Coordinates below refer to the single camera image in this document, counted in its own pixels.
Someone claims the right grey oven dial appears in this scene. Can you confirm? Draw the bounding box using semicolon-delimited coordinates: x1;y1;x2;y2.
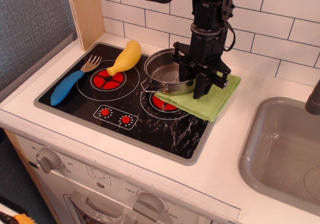
132;193;165;222

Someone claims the right red stove knob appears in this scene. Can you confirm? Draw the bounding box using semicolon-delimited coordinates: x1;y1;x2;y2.
121;116;131;124

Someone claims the grey faucet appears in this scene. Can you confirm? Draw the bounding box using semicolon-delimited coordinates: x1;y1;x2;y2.
304;80;320;115

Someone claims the orange fuzzy object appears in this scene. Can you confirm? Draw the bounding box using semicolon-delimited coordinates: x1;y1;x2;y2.
14;214;36;224

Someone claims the grey plastic sink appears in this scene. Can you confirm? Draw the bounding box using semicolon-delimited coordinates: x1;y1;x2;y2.
239;97;320;216

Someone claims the stainless steel pot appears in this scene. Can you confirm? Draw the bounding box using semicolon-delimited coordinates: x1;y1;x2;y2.
140;48;196;95

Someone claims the black toy stovetop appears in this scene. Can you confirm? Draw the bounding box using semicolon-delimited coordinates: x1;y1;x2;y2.
34;42;213;166

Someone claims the green folded cloth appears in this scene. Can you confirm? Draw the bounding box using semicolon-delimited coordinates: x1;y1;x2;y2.
156;74;242;123

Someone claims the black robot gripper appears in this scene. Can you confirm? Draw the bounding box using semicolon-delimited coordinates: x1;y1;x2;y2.
172;30;231;99

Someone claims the left red stove knob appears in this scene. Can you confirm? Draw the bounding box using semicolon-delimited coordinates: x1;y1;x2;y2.
100;108;110;117

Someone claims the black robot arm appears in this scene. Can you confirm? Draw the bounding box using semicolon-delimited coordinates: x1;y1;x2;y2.
172;0;235;99

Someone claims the wooden side panel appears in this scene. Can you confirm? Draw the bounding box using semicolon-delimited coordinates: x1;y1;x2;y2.
69;0;105;51

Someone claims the left grey oven dial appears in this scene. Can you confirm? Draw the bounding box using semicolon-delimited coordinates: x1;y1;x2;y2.
36;148;61;174

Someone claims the yellow plastic banana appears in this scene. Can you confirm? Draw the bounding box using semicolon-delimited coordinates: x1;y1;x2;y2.
107;40;142;76

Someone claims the grey oven dial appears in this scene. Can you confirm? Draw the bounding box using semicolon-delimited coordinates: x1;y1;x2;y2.
132;193;165;222
36;148;61;174

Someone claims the fork with blue handle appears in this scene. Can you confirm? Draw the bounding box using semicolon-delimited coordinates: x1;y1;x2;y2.
50;55;102;106

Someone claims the red stove knob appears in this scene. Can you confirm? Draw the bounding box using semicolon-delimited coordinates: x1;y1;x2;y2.
121;116;131;124
100;108;110;117

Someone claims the grey oven door handle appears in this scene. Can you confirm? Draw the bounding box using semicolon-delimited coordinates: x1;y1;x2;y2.
69;192;136;224

